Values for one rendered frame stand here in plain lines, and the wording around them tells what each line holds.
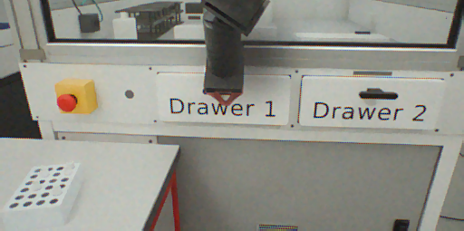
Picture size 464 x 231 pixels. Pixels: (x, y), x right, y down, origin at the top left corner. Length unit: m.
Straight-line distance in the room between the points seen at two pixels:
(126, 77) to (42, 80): 0.20
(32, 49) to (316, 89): 0.63
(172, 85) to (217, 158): 0.22
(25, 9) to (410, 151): 0.92
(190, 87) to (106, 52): 0.20
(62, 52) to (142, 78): 0.19
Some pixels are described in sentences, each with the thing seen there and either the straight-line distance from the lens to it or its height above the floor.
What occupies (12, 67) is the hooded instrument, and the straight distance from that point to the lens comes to 1.36.
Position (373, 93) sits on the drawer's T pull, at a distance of 0.67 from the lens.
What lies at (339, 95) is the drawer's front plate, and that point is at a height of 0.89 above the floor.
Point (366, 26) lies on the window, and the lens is 0.71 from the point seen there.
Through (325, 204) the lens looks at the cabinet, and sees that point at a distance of 0.87.
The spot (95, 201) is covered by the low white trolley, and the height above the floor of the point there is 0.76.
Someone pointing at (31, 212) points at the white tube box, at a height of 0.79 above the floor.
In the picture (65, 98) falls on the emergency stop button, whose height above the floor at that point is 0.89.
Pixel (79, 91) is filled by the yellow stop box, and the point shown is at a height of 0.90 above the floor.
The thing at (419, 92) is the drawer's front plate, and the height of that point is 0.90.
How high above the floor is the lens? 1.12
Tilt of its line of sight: 22 degrees down
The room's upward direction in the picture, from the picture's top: straight up
